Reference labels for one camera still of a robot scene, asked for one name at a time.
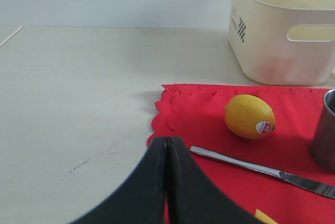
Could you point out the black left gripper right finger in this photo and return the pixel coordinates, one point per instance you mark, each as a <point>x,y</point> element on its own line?
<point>191,196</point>

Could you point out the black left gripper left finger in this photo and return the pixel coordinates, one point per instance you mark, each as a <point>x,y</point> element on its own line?
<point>141,197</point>

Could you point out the yellow cheese wedge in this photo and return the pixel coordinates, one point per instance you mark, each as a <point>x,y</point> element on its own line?
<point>263,217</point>

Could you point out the red scalloped table cloth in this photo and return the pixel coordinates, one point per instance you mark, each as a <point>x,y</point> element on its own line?
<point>195,113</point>

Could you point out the yellow lemon with sticker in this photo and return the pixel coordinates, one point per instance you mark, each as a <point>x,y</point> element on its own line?
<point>249,117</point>

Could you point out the metal table knife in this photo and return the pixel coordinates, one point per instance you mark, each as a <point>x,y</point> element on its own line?
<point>318,188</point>

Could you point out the stainless steel cup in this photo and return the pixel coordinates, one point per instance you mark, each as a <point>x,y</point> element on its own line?
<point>322,145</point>

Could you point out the cream plastic tub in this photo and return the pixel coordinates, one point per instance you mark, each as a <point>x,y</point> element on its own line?
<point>283,42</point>

